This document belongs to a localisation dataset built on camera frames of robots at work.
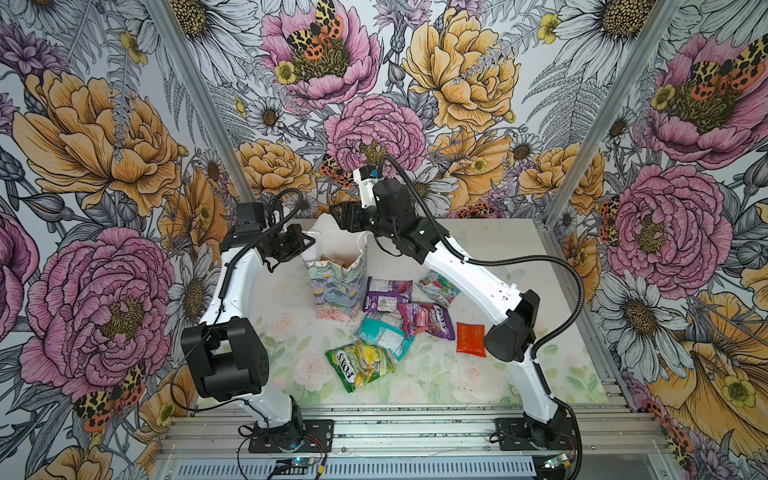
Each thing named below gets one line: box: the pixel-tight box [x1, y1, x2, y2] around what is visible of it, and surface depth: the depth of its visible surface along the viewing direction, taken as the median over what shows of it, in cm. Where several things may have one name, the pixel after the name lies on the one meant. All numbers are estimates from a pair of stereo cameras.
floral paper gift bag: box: [304, 212, 369, 321], surface depth 85 cm
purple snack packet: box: [363, 276, 413, 312], surface depth 99 cm
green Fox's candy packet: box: [325, 340, 395, 393], surface depth 85 cm
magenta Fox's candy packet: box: [398, 302, 455, 341], surface depth 93 cm
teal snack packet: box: [356, 312, 415, 362], surface depth 89 cm
